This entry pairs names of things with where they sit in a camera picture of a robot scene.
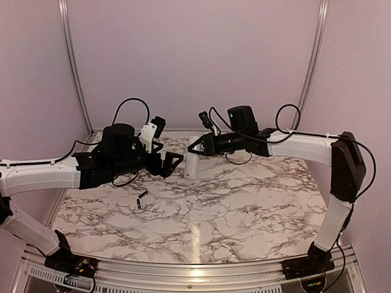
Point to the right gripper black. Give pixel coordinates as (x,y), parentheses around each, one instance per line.
(210,145)

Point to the left aluminium frame post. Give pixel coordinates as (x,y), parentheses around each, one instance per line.
(71,56)

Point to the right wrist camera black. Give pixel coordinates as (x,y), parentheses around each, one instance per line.
(209,123)

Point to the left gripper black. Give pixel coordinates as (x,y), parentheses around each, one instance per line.
(167,169)

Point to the white remote control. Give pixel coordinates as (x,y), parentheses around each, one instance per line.
(192,161)

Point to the aluminium frame post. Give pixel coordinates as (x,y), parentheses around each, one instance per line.
(315,53)
(71,56)

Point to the front aluminium rail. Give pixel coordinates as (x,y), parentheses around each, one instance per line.
(113,275)

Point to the right aluminium frame post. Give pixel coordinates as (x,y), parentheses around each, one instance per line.
(315,53)

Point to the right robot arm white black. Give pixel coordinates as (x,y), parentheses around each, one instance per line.
(341,153)

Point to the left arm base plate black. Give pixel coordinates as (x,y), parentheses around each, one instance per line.
(75,265)

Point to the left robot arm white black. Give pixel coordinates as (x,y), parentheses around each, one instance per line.
(85,170)

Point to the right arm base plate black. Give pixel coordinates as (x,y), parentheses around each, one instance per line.
(305,266)

